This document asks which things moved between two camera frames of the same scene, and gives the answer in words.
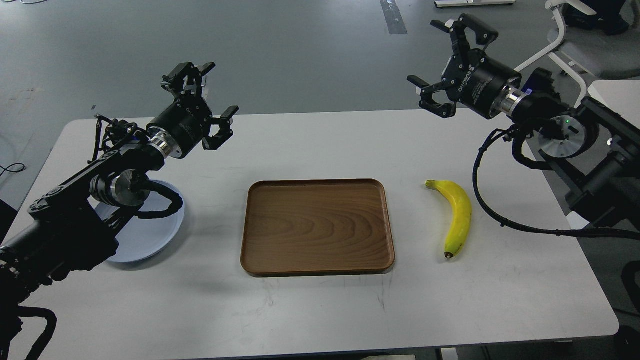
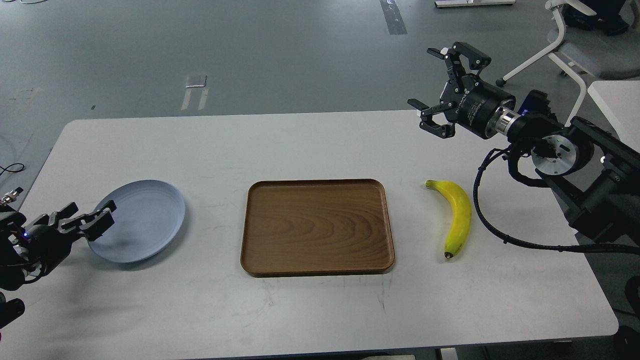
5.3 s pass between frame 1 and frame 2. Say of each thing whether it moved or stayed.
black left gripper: moved
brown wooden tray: stayed
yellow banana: stayed
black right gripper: moved
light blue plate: stayed
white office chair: stayed
